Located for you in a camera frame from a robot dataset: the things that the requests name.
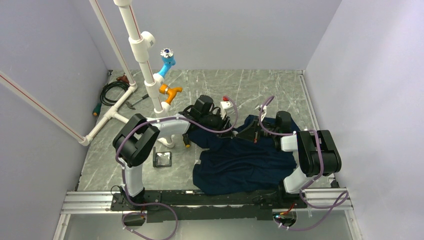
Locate small square black tray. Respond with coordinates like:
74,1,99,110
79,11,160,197
152,147,172,168

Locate brown handled tool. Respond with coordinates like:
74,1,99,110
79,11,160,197
116,74,130,85

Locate navy blue t-shirt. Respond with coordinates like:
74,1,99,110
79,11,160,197
187,128,297,195

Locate yellow black screwdriver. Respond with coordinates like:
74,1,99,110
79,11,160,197
182,134,191,148

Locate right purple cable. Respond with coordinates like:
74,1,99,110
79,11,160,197
258,96,349,232

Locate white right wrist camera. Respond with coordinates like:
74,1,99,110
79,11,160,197
255,104,268,115

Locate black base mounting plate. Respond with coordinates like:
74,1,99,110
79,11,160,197
110,189,307,223

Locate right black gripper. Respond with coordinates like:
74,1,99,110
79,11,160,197
236,116,279,143

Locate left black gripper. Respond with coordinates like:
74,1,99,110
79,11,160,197
200,109,235,139

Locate green handled screwdriver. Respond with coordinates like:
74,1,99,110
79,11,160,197
92,102,102,117

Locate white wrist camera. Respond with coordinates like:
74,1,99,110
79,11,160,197
255,104,268,115
219,95,233,119

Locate coiled black cable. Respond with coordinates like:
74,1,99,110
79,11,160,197
100,81,131,107

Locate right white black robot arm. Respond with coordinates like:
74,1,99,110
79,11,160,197
235,111,342,208

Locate aluminium rail frame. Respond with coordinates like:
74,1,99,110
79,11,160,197
60,188,363,240

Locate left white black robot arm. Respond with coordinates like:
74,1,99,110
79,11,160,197
112,95,237,210

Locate blue faucet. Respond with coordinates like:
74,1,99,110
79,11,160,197
158,47,176,78

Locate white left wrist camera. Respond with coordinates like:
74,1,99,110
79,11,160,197
219,95,233,119

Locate orange faucet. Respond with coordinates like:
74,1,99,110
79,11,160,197
159,83,183,105

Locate white PVC pipe frame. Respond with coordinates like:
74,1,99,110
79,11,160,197
0,0,172,146

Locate small hammer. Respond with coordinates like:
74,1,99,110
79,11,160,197
125,94,149,110

